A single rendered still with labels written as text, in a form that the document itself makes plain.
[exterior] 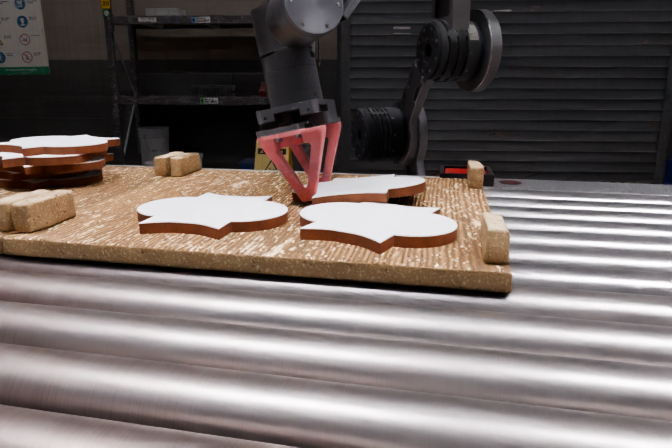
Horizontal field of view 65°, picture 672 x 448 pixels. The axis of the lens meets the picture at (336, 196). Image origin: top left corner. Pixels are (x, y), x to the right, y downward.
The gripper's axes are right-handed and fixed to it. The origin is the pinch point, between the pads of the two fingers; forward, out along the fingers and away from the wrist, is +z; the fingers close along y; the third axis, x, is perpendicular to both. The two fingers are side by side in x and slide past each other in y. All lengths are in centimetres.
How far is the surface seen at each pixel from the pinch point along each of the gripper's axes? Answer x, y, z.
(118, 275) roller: 12.7, -19.0, 2.0
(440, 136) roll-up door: -20, 474, 25
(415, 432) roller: -10.6, -34.5, 7.6
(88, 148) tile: 26.4, 0.7, -9.4
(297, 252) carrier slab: -2.1, -18.2, 2.6
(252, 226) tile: 2.8, -13.5, 0.8
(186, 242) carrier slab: 7.2, -17.3, 0.6
